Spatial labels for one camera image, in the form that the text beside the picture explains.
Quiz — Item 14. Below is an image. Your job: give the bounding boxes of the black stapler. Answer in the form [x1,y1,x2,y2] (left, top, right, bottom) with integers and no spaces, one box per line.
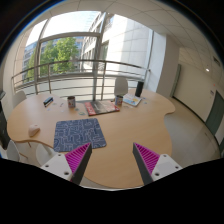
[43,97,53,107]

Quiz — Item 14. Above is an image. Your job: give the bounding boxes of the metal balcony railing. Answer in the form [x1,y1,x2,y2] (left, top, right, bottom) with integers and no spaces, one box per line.
[12,59,150,101]

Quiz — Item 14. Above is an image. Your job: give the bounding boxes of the patterned mug left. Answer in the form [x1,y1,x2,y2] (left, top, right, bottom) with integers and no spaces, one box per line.
[67,96,76,108]

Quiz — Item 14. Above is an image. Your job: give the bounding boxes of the blue white booklet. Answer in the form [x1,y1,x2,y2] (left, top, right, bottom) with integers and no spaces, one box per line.
[123,93,141,106]

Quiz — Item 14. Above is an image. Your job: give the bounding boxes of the blue patterned mouse pad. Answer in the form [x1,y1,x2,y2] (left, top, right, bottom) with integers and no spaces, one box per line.
[53,118,106,152]

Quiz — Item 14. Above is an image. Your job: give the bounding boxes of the patterned mug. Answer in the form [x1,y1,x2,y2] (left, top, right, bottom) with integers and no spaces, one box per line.
[115,95,123,106]
[67,96,76,108]

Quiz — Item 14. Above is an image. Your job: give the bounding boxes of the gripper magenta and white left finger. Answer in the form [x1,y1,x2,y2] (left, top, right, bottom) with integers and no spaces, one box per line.
[41,143,92,185]

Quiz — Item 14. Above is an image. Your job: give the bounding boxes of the patterned mug right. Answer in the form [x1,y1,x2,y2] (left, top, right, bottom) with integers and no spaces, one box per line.
[115,95,123,106]

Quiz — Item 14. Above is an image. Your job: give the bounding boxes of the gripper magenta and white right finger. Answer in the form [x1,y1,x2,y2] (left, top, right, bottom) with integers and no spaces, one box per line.
[133,143,182,185]

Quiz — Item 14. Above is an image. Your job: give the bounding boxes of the white chair near left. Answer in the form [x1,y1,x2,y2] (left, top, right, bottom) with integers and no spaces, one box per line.
[6,140,40,167]

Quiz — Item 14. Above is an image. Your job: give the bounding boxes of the white computer mouse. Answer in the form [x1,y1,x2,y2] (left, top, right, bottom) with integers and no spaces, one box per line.
[28,124,40,137]

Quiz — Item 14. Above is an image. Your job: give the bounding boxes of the black cylindrical speaker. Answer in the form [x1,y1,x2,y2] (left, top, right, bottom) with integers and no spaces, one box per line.
[135,81,144,97]

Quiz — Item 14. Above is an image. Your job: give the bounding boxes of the red magazine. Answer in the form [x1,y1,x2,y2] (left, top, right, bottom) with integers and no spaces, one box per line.
[84,100,119,116]

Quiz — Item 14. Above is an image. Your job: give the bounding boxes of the white chair left far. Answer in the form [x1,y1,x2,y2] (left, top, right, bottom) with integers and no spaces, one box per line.
[13,90,26,107]

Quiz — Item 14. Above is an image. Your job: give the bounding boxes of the dark green door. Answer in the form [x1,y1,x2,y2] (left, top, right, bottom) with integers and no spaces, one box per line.
[206,92,224,135]

